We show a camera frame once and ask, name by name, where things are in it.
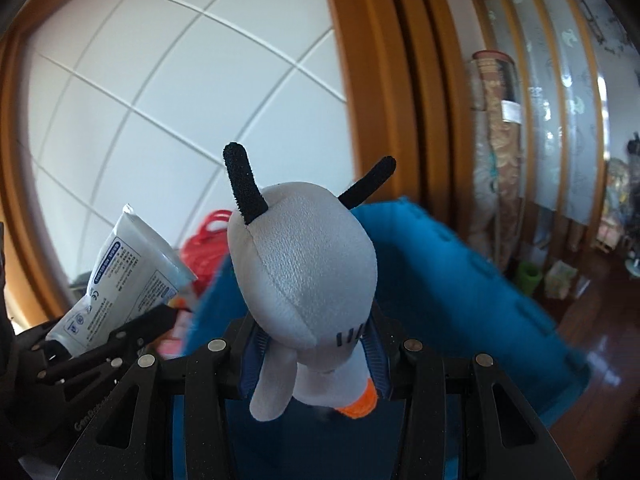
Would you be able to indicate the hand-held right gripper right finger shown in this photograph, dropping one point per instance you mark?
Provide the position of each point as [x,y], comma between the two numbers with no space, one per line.
[377,367]

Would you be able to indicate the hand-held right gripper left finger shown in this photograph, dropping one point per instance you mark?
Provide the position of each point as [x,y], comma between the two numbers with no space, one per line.
[251,360]

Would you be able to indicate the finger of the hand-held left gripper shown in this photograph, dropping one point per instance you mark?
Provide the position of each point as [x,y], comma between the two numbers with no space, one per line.
[145,324]

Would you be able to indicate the white squeeze tube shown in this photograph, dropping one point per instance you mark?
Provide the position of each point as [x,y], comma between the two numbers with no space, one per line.
[130,270]

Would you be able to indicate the grey plush toy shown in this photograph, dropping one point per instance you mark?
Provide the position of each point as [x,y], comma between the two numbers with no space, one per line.
[300,270]

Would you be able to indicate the blue storage box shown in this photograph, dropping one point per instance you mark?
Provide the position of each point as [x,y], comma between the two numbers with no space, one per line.
[450,285]

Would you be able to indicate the pink packet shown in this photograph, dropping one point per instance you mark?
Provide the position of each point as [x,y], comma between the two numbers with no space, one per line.
[176,332]

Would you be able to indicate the red toy handbag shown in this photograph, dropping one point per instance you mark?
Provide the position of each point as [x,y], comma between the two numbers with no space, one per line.
[200,255]

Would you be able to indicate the green cup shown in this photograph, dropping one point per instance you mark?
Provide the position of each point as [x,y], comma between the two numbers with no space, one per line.
[529,280]

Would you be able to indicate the tissue box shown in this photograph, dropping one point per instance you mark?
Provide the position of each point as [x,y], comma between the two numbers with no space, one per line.
[559,280]

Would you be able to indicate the white padded wooden headboard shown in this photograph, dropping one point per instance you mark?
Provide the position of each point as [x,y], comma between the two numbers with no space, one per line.
[175,85]

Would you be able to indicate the rolled patterned mat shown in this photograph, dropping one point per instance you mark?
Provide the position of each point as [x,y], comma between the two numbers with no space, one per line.
[500,160]

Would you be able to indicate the cluttered wooden rack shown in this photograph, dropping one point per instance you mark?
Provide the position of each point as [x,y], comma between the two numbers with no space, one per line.
[620,200]

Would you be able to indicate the wooden glass sliding door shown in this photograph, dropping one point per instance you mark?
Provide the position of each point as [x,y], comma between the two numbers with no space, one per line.
[545,110]

